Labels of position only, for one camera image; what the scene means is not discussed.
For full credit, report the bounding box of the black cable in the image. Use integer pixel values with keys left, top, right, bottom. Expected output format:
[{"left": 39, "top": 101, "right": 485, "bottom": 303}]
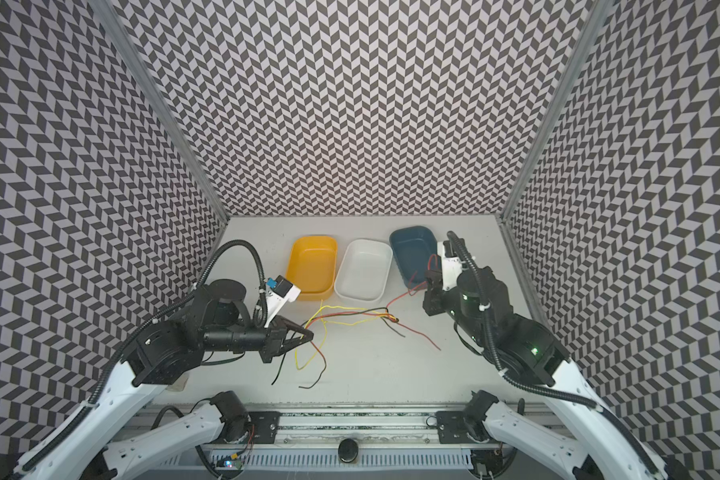
[{"left": 271, "top": 307, "right": 407, "bottom": 386}]

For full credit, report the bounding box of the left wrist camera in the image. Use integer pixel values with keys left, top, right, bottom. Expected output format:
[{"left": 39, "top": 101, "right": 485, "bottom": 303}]
[{"left": 264, "top": 275, "right": 301, "bottom": 328}]

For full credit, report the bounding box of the black round knob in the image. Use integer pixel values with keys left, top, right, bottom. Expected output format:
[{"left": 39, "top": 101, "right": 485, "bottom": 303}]
[{"left": 337, "top": 438, "right": 359, "bottom": 464}]

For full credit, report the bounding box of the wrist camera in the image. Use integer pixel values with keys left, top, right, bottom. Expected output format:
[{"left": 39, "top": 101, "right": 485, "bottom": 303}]
[
  {"left": 437, "top": 240, "right": 463, "bottom": 291},
  {"left": 264, "top": 275, "right": 301, "bottom": 328}
]

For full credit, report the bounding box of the yellow plastic tray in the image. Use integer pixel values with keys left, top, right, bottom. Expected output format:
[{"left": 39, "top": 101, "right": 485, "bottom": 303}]
[{"left": 285, "top": 235, "right": 338, "bottom": 302}]

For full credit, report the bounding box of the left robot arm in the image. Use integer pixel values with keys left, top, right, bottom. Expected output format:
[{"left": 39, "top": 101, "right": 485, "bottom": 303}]
[{"left": 9, "top": 240, "right": 313, "bottom": 479}]

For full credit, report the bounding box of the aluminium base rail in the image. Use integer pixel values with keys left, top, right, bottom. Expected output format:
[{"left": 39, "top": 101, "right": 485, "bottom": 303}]
[{"left": 113, "top": 403, "right": 577, "bottom": 475}]

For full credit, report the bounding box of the dark teal plastic tray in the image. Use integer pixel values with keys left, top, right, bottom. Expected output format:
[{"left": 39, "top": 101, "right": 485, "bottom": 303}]
[{"left": 389, "top": 225, "right": 437, "bottom": 289}]

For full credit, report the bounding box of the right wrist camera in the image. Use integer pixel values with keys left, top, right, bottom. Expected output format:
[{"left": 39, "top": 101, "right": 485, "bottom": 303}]
[{"left": 437, "top": 240, "right": 463, "bottom": 291}]

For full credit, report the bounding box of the white plastic tray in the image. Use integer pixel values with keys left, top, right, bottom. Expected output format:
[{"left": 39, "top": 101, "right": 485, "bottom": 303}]
[{"left": 334, "top": 239, "right": 393, "bottom": 304}]

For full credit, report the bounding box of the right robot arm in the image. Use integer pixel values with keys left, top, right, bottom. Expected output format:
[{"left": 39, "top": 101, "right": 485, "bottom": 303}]
[{"left": 423, "top": 231, "right": 690, "bottom": 479}]

